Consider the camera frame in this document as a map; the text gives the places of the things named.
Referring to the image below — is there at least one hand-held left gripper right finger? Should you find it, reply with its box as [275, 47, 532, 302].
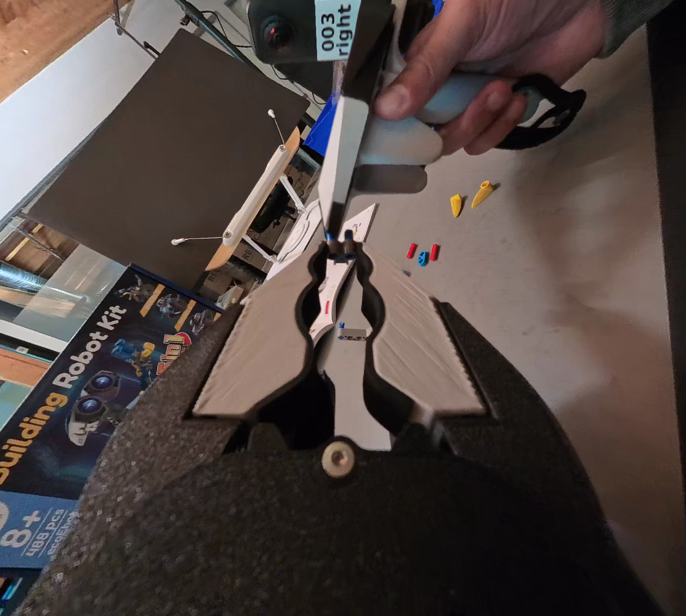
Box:
[357, 245, 495, 417]

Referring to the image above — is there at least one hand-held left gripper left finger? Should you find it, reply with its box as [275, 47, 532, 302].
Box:
[192, 243, 330, 420]

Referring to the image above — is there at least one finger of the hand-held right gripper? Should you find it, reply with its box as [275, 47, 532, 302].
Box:
[316, 93, 372, 246]

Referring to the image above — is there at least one grey connector brick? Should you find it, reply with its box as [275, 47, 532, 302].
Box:
[324, 230, 359, 260]

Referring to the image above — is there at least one white desk lamp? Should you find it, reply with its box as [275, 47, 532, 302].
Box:
[171, 109, 322, 281]

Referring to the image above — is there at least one grey desk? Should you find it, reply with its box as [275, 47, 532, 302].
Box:
[265, 26, 671, 601]

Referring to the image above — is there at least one person's right hand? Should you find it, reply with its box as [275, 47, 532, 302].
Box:
[374, 0, 609, 157]

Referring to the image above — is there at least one blue plastic bin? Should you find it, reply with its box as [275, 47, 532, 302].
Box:
[303, 0, 446, 169]

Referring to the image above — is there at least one instruction booklet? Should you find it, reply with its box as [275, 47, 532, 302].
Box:
[265, 203, 379, 346]

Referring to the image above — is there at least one dark partition panel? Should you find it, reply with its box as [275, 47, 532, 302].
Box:
[26, 29, 313, 291]

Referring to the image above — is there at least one robot kit box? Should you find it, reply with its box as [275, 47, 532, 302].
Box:
[0, 263, 226, 616]

